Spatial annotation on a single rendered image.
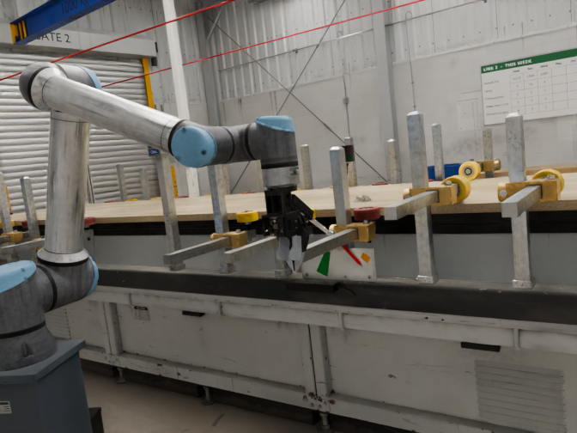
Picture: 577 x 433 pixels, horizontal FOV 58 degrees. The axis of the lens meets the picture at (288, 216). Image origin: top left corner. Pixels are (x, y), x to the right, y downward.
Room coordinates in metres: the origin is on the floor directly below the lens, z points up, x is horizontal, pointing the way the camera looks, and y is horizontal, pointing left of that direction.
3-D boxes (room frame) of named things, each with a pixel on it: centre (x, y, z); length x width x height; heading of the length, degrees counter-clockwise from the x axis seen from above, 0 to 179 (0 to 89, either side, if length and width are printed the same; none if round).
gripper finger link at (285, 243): (1.25, 0.02, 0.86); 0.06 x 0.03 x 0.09; 145
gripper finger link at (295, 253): (1.23, 0.00, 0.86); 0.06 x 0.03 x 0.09; 145
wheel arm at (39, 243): (2.32, 1.09, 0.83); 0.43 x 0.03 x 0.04; 145
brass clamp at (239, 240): (1.84, 0.22, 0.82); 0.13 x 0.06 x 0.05; 55
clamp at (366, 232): (1.56, -0.19, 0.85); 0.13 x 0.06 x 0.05; 55
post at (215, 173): (1.85, 0.24, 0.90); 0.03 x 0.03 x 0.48; 55
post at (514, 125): (1.28, -0.58, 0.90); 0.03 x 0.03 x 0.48; 55
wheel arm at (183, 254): (1.75, 0.26, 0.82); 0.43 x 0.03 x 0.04; 145
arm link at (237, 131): (1.29, 0.11, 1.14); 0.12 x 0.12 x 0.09; 63
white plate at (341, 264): (1.56, -0.13, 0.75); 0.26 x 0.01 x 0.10; 55
